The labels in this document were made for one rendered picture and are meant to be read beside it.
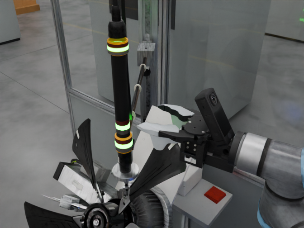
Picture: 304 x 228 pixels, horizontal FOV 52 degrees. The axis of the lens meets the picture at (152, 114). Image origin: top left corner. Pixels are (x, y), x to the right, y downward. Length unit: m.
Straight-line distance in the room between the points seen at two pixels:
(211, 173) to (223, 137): 1.09
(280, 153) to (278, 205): 0.11
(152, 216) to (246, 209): 0.70
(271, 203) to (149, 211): 0.57
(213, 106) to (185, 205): 1.01
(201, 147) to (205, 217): 0.92
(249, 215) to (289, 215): 1.10
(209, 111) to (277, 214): 0.23
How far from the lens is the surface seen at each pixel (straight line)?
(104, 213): 1.03
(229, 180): 1.65
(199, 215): 1.53
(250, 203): 1.68
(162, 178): 0.92
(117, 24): 0.63
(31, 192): 2.98
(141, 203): 1.12
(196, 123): 0.64
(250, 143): 0.60
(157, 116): 1.28
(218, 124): 0.60
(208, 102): 0.59
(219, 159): 0.65
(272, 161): 0.60
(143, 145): 1.28
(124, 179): 0.81
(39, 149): 3.44
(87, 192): 1.28
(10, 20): 6.63
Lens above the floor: 2.03
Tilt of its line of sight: 32 degrees down
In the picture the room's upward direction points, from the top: straight up
